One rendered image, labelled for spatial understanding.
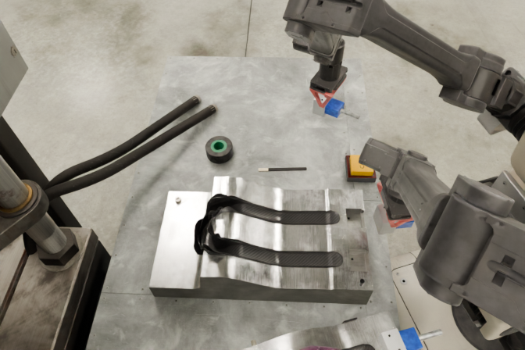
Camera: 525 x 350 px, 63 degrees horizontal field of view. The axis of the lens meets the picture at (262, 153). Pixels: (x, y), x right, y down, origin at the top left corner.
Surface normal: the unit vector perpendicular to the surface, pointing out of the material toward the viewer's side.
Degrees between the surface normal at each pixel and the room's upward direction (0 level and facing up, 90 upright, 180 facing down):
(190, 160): 0
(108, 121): 0
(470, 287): 46
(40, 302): 0
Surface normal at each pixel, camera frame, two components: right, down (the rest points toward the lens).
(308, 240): -0.08, -0.62
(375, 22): 0.54, 0.32
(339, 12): -0.52, -0.05
